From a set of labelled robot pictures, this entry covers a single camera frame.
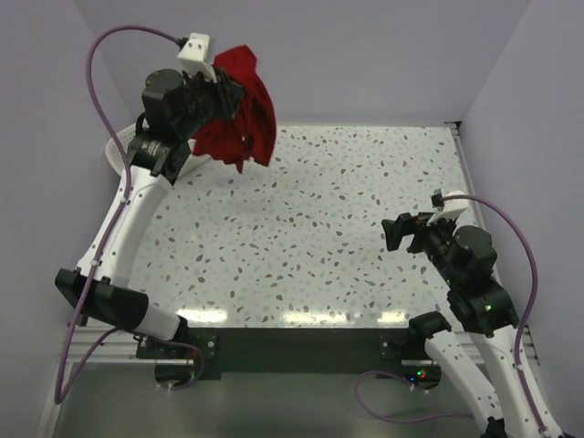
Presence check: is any red t shirt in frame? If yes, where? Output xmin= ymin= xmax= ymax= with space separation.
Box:
xmin=193 ymin=45 xmax=277 ymax=172

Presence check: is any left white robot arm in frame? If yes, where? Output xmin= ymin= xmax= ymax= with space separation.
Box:
xmin=55 ymin=68 xmax=245 ymax=340

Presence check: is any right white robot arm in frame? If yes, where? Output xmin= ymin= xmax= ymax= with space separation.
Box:
xmin=381 ymin=214 xmax=564 ymax=437

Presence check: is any white plastic laundry basket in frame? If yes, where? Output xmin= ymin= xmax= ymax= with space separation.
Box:
xmin=104 ymin=125 xmax=211 ymax=179

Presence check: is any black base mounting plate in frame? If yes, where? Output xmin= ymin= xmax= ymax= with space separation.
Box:
xmin=135 ymin=314 xmax=460 ymax=382

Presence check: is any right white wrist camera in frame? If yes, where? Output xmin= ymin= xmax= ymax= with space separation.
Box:
xmin=427 ymin=189 xmax=469 ymax=225

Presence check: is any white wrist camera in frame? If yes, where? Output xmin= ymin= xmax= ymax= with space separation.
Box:
xmin=427 ymin=189 xmax=469 ymax=225
xmin=177 ymin=33 xmax=217 ymax=83

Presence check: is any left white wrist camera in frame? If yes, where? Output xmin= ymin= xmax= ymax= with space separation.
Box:
xmin=177 ymin=33 xmax=217 ymax=83

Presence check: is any aluminium front rail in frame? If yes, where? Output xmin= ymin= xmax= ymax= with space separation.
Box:
xmin=57 ymin=318 xmax=542 ymax=366

